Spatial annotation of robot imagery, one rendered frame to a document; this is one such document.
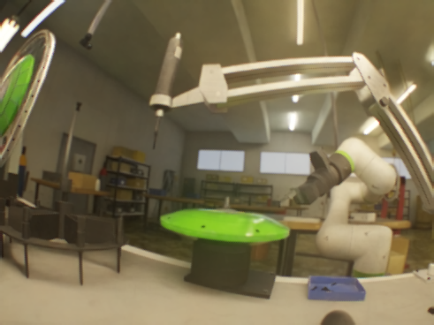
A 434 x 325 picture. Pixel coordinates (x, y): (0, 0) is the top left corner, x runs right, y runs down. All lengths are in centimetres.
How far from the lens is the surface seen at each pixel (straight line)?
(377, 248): 78
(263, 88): 42
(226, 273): 47
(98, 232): 52
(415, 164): 58
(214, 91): 41
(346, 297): 50
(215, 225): 38
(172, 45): 51
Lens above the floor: 112
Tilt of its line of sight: 9 degrees up
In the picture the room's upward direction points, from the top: 6 degrees clockwise
